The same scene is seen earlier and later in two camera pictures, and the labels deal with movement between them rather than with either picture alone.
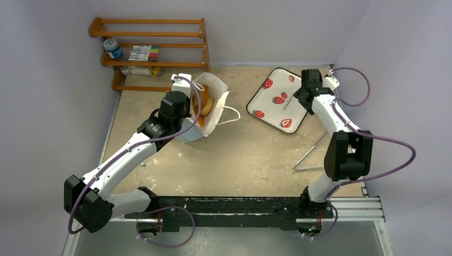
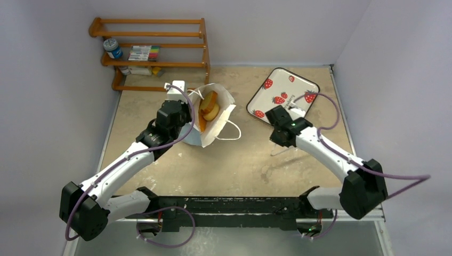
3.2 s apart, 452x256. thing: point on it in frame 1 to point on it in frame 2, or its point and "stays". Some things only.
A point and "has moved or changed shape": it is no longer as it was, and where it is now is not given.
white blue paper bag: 219,94 has moved or changed shape
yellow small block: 155,70 stays
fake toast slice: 204,96 to 207,103
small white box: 139,70 stays
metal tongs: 296,168 to 279,152
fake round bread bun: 208,108 to 212,114
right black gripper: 305,94 to 277,115
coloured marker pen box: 145,53 stays
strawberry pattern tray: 274,104 stays
